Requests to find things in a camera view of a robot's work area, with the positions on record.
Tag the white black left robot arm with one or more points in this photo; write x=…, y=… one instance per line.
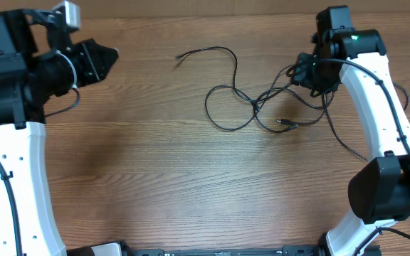
x=38, y=60

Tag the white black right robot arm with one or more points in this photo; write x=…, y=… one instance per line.
x=379, y=195

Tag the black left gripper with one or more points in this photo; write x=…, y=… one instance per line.
x=87, y=52

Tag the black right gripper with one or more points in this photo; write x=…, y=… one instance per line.
x=300, y=78

